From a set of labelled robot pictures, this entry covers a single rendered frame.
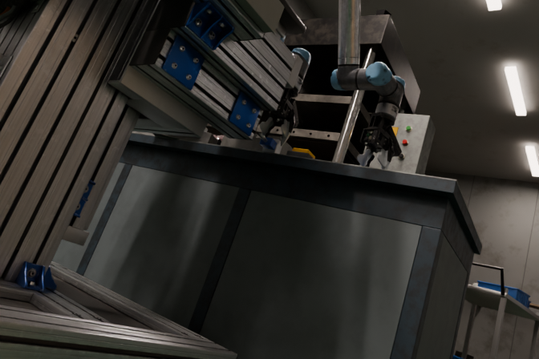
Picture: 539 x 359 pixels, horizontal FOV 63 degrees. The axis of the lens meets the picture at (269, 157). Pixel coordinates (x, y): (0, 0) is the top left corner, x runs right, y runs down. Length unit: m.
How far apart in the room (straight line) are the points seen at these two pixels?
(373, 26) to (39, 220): 2.11
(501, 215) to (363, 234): 8.74
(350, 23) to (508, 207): 8.68
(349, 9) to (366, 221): 0.72
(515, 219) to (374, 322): 8.76
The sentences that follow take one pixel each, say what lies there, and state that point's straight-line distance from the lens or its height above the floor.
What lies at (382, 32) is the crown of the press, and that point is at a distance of 2.63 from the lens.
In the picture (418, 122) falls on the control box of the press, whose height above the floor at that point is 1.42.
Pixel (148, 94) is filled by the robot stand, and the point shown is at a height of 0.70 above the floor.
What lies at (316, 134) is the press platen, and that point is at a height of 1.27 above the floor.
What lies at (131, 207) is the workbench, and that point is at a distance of 1.88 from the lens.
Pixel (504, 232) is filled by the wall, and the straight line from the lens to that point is 9.89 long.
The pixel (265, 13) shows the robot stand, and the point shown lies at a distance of 0.96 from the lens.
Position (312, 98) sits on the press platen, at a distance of 2.71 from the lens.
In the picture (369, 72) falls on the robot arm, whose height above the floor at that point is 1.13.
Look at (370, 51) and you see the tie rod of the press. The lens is 2.62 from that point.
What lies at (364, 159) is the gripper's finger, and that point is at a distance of 1.56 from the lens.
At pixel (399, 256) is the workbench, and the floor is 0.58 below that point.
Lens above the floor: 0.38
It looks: 16 degrees up
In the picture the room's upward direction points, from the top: 20 degrees clockwise
